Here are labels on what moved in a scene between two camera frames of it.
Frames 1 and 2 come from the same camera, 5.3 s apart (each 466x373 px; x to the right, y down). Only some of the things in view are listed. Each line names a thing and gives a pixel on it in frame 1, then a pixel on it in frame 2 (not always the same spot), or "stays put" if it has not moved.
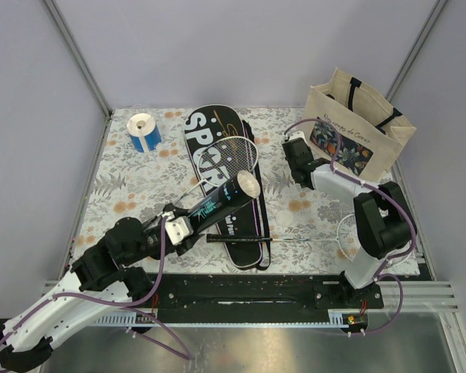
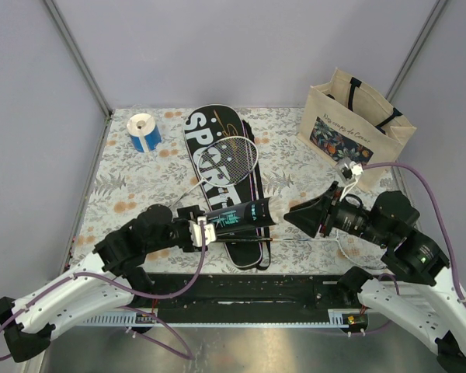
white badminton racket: x=224 y=159 stays put
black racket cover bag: x=224 y=146 stays put
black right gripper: x=309 y=150 → x=307 y=216
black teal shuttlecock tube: x=243 y=186 → x=244 y=216
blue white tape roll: x=144 y=132 stays put
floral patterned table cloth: x=144 y=164 stays put
